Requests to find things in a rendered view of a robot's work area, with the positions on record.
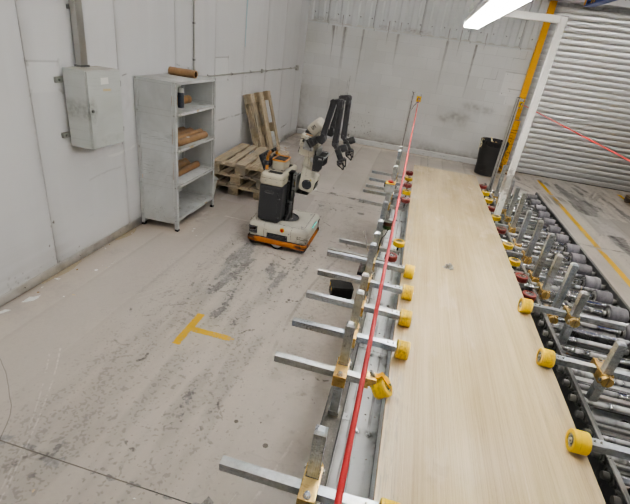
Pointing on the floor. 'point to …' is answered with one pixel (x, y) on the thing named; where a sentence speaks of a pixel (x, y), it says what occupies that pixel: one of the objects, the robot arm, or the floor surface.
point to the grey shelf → (193, 112)
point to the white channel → (535, 89)
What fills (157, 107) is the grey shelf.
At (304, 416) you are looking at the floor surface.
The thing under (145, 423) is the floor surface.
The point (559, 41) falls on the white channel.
